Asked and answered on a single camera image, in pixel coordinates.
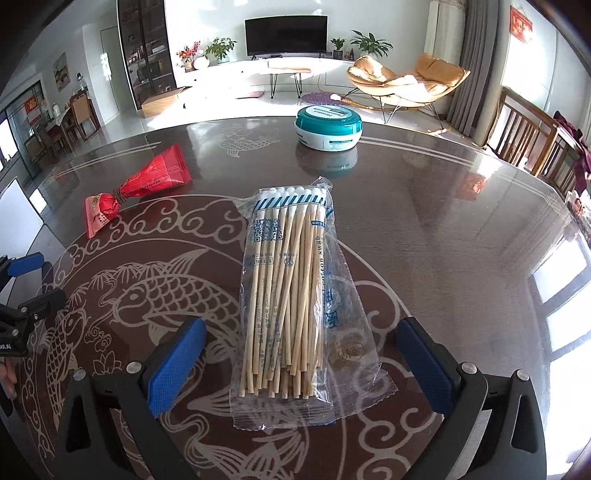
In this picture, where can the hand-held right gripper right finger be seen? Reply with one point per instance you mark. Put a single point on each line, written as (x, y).
(427, 364)

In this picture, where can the bag of cotton swabs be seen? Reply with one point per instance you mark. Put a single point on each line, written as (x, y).
(286, 300)

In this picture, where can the large leafy potted plant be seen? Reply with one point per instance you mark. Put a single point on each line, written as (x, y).
(371, 45)

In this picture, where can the wooden dining chair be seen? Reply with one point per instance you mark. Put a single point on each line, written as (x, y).
(84, 115)

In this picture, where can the white standing air conditioner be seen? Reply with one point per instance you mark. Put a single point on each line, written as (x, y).
(445, 32)

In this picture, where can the purple floor mat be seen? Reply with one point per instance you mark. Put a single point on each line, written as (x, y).
(321, 98)

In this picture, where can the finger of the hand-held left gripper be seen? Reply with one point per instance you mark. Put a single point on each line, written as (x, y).
(41, 302)
(25, 265)

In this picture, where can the white television console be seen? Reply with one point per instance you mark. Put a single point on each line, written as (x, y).
(231, 74)

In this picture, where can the dark red garment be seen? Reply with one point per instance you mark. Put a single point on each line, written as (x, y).
(575, 138)

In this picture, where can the red flat book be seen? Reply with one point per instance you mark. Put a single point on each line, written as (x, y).
(249, 95)

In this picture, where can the large white container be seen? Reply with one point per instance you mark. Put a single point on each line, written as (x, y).
(21, 217)

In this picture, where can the teal and white round tin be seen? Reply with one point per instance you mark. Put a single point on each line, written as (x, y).
(328, 128)

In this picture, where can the small potted plant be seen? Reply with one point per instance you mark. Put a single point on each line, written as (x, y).
(337, 48)

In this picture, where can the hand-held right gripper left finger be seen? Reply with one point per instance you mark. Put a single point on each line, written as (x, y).
(178, 364)

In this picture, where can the framed wall painting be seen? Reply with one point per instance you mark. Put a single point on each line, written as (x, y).
(61, 70)

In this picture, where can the black television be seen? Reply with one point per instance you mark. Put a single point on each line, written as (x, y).
(286, 36)

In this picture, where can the red flower bouquet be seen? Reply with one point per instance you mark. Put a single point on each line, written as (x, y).
(188, 53)

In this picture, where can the cardboard box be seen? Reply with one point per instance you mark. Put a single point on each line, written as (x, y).
(164, 102)

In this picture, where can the white round vase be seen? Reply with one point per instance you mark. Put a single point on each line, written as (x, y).
(201, 62)

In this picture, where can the red window poster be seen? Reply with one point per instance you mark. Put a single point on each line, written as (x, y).
(32, 105)

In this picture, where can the dark glass display cabinet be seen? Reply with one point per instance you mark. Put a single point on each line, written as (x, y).
(145, 50)

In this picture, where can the green potted plant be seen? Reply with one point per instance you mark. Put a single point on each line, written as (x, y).
(220, 50)

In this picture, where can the grey curtain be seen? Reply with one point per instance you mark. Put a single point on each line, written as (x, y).
(475, 69)

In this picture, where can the red wall decoration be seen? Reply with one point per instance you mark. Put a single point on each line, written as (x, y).
(521, 24)

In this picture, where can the red snack packet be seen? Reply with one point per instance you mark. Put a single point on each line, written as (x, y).
(152, 173)

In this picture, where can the wooden slatted chair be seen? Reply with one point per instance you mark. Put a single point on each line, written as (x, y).
(526, 134)

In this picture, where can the person's left hand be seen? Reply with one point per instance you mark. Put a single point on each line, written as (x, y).
(8, 381)

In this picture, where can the white door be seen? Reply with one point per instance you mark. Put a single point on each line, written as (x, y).
(110, 74)

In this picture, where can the white coffee table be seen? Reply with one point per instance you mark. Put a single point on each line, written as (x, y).
(286, 70)

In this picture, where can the orange lounge chair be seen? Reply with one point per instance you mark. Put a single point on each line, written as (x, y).
(406, 85)

